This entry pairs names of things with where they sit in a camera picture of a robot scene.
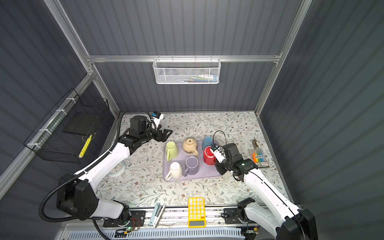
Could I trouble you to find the blue floral mug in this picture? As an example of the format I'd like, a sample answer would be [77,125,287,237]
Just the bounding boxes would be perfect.
[202,137,215,151]

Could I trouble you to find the red mug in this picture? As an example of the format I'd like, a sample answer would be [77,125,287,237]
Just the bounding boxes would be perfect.
[203,146,216,166]

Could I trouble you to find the white cream mug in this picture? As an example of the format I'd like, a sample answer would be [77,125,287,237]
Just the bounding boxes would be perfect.
[165,162,183,181]

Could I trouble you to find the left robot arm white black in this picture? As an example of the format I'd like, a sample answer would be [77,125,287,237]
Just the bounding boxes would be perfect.
[38,111,172,226]

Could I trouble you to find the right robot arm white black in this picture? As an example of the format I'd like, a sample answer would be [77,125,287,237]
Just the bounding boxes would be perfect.
[209,143,319,240]

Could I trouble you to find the light green mug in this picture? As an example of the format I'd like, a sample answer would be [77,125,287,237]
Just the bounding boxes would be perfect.
[165,141,179,162]

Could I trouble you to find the purple mug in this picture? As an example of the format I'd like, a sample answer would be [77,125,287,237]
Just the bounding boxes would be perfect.
[184,157,199,177]

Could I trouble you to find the beige ceramic teapot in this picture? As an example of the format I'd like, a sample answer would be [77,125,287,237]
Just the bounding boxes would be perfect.
[182,137,199,157]

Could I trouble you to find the box of coloured markers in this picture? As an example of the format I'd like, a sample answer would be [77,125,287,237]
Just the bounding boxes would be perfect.
[248,148,270,168]

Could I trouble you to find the lilac plastic tray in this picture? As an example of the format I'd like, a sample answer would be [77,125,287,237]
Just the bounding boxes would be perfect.
[163,140,220,182]

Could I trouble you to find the floral table mat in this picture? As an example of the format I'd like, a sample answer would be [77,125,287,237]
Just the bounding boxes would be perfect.
[96,112,290,208]

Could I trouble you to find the clear tape roll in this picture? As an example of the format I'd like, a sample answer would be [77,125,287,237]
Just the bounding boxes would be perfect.
[108,161,126,178]

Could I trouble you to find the yellow marker pen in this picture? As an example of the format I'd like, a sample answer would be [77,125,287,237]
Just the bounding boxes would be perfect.
[79,135,93,159]

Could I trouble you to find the pens in white basket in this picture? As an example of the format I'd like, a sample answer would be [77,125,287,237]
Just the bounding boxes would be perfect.
[179,75,219,83]

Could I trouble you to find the yellow calculator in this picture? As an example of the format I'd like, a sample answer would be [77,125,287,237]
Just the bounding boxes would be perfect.
[188,197,206,228]

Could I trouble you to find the light green stapler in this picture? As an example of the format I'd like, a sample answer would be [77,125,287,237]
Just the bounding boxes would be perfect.
[149,203,166,228]

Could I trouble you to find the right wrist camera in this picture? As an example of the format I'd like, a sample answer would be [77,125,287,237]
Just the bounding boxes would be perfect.
[214,148,226,163]

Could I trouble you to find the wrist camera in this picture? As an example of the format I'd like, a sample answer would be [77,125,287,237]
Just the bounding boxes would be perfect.
[151,111,164,130]
[214,148,226,163]

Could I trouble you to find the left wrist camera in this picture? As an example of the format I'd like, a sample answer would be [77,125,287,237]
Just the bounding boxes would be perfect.
[151,111,164,130]

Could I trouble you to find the white wire wall basket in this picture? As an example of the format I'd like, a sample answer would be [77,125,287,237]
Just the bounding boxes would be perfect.
[153,59,222,85]

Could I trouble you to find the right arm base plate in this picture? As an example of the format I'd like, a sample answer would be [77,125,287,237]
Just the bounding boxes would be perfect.
[221,207,255,225]

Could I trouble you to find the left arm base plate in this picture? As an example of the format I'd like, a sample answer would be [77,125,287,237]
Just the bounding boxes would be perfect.
[103,211,146,228]

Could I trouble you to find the black wire side basket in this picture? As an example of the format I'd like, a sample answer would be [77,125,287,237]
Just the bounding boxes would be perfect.
[24,85,115,164]

